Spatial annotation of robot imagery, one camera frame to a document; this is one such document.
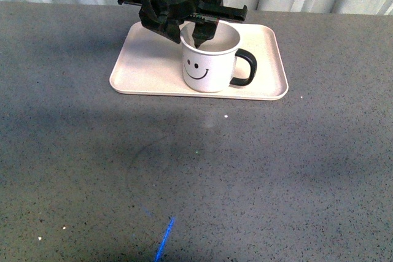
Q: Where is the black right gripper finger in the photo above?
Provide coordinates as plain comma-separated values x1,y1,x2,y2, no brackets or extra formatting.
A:
139,0,182,44

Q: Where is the white smiley mug black handle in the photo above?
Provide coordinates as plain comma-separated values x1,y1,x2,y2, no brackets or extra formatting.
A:
181,21,257,93

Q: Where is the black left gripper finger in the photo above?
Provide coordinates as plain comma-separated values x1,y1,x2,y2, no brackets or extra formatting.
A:
192,22,218,48

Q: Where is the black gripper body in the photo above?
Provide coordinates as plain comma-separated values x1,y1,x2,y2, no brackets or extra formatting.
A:
118,0,247,24

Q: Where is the cream rectangular tray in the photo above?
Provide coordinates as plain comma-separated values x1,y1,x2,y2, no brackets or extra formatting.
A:
109,23,289,101

